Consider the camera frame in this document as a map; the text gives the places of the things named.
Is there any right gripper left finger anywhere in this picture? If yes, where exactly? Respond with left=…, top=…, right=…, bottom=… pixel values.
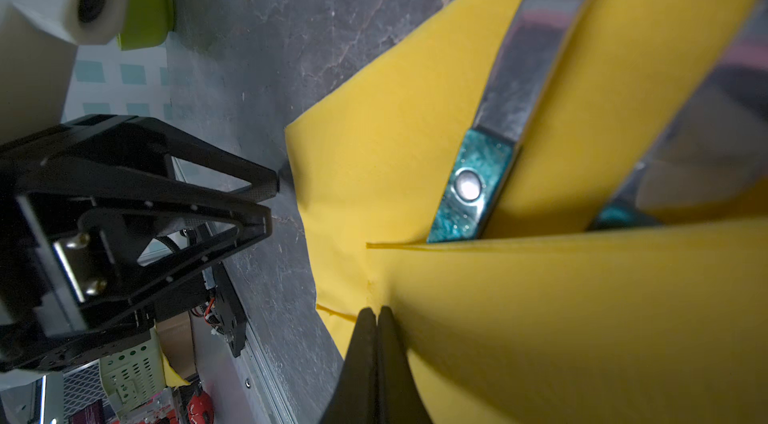
left=320, top=308, right=378, bottom=424

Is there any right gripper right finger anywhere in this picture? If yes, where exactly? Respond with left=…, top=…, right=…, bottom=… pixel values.
left=376, top=306, right=432, bottom=424

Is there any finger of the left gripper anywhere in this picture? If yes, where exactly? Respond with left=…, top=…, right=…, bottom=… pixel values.
left=1, top=114, right=280, bottom=203

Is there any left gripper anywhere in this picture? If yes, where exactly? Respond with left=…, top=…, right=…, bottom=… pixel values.
left=1, top=141, right=272, bottom=372

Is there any yellow paper napkin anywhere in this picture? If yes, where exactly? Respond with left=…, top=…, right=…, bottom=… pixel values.
left=285, top=0, right=767, bottom=423

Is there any fork with teal handle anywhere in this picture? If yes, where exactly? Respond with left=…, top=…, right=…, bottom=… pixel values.
left=587, top=0, right=768, bottom=232

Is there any spoon with teal handle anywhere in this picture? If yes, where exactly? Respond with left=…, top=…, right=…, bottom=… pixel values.
left=427, top=0, right=590, bottom=244

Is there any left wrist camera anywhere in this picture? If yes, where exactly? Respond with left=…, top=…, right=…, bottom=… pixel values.
left=1, top=0, right=129, bottom=143

